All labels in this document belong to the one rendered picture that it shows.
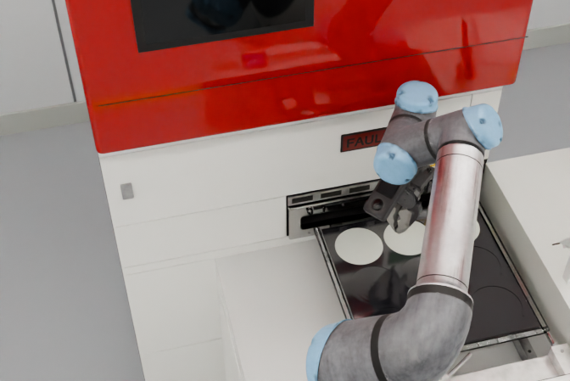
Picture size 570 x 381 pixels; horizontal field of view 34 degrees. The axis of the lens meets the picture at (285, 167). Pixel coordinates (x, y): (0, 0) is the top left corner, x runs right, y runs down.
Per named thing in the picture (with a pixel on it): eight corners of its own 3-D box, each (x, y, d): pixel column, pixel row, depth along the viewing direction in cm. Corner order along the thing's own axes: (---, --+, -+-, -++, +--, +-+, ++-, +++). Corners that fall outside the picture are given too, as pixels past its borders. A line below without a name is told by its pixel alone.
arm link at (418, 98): (388, 101, 160) (402, 72, 166) (384, 147, 168) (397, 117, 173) (433, 111, 158) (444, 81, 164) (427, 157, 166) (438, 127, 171)
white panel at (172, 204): (121, 266, 199) (93, 130, 171) (473, 199, 213) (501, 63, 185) (123, 277, 197) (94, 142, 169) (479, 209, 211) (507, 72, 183)
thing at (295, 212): (287, 234, 202) (287, 204, 195) (475, 198, 209) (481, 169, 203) (289, 240, 201) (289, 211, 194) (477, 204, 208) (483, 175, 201)
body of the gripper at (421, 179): (433, 189, 183) (441, 145, 174) (412, 216, 178) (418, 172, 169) (400, 174, 186) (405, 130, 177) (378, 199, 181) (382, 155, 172)
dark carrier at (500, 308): (321, 231, 196) (321, 229, 196) (472, 202, 202) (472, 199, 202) (370, 364, 173) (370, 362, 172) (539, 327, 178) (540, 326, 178)
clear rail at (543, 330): (362, 368, 173) (362, 364, 172) (547, 327, 179) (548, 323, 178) (364, 375, 172) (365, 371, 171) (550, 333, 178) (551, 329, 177)
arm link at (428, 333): (439, 365, 120) (477, 83, 147) (371, 372, 127) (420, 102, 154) (484, 401, 126) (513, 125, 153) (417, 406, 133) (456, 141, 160)
